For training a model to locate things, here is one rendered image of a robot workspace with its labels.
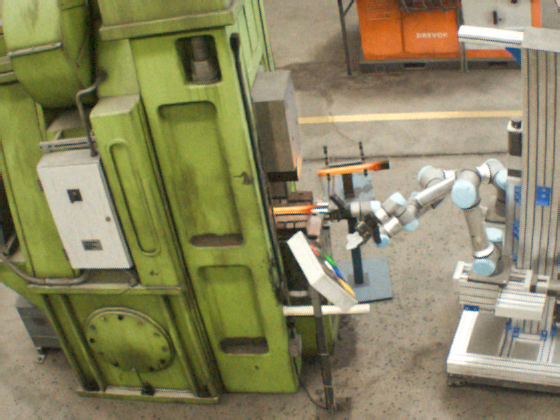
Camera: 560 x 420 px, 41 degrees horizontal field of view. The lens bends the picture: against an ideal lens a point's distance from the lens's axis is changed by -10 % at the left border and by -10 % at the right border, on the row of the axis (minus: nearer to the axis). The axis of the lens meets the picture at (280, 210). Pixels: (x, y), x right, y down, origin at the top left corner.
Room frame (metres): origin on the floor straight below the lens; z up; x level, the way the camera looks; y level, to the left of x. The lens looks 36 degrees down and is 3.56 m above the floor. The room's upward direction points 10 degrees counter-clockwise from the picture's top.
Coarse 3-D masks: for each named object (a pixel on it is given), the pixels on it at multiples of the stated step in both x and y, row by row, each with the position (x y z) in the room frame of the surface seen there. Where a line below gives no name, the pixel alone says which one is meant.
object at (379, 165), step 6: (378, 162) 3.75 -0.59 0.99; (384, 162) 3.74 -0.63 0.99; (336, 168) 3.78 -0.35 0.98; (342, 168) 3.77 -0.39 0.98; (348, 168) 3.76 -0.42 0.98; (354, 168) 3.75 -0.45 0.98; (360, 168) 3.74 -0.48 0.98; (372, 168) 3.74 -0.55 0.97; (378, 168) 3.74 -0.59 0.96; (384, 168) 3.73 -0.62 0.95; (318, 174) 3.76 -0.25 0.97; (324, 174) 3.76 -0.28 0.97
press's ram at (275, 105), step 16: (256, 80) 3.50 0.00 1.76; (272, 80) 3.47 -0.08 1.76; (288, 80) 3.45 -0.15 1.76; (256, 96) 3.33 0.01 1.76; (272, 96) 3.30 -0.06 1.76; (288, 96) 3.39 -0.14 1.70; (256, 112) 3.28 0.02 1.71; (272, 112) 3.27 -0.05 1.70; (288, 112) 3.32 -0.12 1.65; (272, 128) 3.27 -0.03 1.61; (288, 128) 3.26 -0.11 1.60; (272, 144) 3.27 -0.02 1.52; (288, 144) 3.26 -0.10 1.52; (272, 160) 3.28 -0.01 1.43; (288, 160) 3.26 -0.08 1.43
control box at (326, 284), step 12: (300, 240) 2.94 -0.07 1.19; (300, 252) 2.87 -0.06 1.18; (312, 252) 2.83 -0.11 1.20; (300, 264) 2.81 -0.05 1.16; (312, 264) 2.76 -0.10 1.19; (324, 264) 2.81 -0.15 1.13; (312, 276) 2.70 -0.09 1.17; (324, 276) 2.67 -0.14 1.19; (336, 276) 2.79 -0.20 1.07; (324, 288) 2.67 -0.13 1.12; (336, 288) 2.68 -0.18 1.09; (336, 300) 2.68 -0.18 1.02; (348, 300) 2.69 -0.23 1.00
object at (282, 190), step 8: (256, 0) 3.73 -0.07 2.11; (256, 8) 3.70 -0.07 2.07; (264, 16) 3.89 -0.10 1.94; (264, 24) 3.82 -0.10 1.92; (264, 40) 3.74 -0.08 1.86; (264, 48) 3.72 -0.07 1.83; (264, 56) 3.69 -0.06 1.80; (272, 56) 3.91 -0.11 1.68; (264, 64) 3.68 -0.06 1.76; (272, 64) 3.88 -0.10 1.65; (256, 72) 3.69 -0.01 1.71; (272, 184) 3.70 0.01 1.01; (280, 184) 3.68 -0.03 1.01; (288, 184) 3.72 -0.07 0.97; (272, 192) 3.70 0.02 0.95; (280, 192) 3.69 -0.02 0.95; (288, 192) 3.69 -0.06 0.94
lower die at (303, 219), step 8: (280, 216) 3.42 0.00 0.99; (288, 216) 3.41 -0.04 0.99; (296, 216) 3.39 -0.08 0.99; (304, 216) 3.38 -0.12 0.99; (280, 224) 3.37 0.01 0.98; (288, 224) 3.35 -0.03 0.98; (296, 224) 3.34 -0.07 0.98; (304, 224) 3.33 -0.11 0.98; (280, 232) 3.33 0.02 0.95; (288, 232) 3.32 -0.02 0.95; (296, 232) 3.32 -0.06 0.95; (304, 232) 3.31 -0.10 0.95
